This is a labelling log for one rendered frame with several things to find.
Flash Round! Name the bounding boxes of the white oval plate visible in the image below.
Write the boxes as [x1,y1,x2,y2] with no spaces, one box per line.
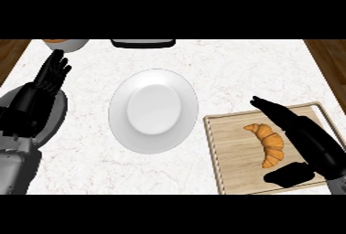
[107,69,199,155]

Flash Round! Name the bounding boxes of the grey round plate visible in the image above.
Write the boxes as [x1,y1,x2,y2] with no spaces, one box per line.
[0,85,69,149]

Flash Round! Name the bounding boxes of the pale wooden tray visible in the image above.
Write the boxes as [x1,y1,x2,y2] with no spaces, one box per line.
[200,101,346,196]

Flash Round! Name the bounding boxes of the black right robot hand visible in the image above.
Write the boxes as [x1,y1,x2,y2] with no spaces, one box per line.
[248,95,346,189]

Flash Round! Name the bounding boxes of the golden croissant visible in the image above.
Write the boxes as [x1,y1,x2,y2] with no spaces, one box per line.
[242,122,286,169]

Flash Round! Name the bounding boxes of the white bowl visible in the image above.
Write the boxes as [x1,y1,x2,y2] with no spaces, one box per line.
[41,39,90,54]

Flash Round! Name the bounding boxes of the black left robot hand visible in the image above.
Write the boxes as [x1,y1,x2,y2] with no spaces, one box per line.
[0,48,72,139]

